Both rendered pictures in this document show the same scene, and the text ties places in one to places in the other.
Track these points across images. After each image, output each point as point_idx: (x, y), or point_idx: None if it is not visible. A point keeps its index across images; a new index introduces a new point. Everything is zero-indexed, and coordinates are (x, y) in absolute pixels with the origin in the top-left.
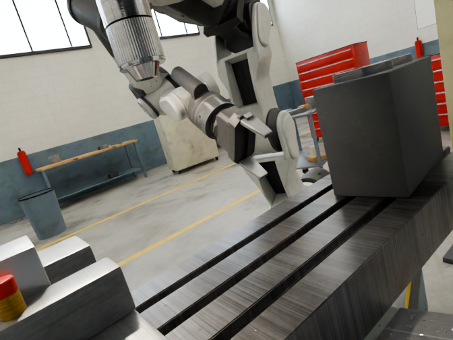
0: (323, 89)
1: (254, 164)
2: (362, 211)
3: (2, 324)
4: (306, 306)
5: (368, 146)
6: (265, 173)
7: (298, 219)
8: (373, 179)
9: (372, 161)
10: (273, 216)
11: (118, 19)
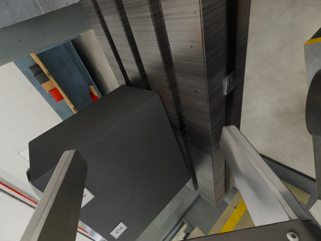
0: (31, 172)
1: (243, 182)
2: (122, 58)
3: None
4: None
5: (92, 112)
6: (221, 143)
7: (138, 17)
8: (120, 95)
9: (105, 104)
10: (169, 7)
11: None
